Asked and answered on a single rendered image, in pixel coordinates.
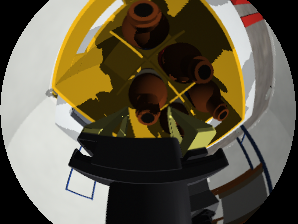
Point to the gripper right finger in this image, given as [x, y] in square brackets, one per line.
[197, 133]

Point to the yellow crate with cross dividers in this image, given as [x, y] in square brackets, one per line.
[91, 81]

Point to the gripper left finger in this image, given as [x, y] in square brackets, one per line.
[106, 125]

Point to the brown glass bottle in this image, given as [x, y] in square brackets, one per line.
[163, 118]

